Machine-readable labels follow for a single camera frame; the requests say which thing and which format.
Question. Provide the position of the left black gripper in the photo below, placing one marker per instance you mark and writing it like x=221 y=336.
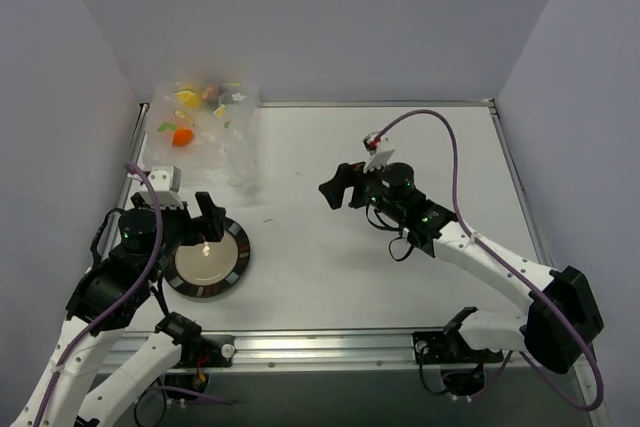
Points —
x=189 y=220

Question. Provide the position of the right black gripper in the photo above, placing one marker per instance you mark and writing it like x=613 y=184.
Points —
x=357 y=187

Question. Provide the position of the orange fake fruit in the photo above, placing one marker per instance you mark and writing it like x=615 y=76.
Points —
x=182 y=137

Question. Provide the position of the clear printed plastic bag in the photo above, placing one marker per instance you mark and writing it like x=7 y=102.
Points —
x=226 y=133

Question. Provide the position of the dark red fake fruit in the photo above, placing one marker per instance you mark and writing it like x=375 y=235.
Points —
x=211 y=93

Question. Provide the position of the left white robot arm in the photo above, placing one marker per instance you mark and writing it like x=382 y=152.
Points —
x=102 y=307

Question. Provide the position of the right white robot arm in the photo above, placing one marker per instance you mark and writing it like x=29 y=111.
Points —
x=558 y=314

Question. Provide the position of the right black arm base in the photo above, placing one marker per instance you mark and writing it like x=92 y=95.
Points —
x=464 y=374

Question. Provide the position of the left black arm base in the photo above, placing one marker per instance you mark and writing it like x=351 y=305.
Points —
x=185 y=389

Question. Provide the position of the black rimmed beige plate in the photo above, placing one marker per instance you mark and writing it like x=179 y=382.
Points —
x=209 y=269

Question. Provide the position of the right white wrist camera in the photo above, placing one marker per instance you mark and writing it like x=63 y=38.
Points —
x=380 y=149

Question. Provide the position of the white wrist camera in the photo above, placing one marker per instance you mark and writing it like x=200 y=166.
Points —
x=380 y=149
x=165 y=181

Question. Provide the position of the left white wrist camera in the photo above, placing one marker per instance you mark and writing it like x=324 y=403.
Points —
x=165 y=181

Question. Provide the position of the aluminium table frame rail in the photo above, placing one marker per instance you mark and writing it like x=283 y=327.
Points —
x=343 y=286

